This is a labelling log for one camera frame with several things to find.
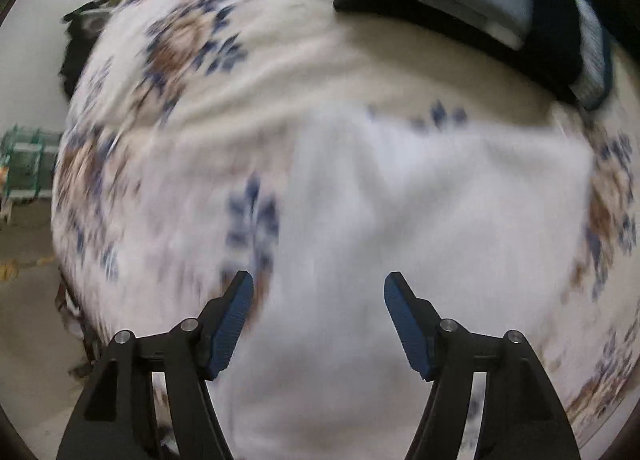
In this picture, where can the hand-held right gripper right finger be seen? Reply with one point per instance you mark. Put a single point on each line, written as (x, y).
(405, 325)

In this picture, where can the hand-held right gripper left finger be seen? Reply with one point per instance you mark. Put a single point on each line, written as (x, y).
(232, 320)

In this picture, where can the dark clothes pile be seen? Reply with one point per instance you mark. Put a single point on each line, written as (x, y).
(75, 60)

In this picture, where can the floral bed sheet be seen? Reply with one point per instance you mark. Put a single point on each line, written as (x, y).
(280, 65)

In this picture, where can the green rack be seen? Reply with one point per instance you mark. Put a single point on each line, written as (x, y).
(25, 160)

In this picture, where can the blue striped cloth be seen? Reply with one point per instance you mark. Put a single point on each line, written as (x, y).
(595, 55)

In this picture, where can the white plastic bin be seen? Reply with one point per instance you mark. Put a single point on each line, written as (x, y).
(92, 16)

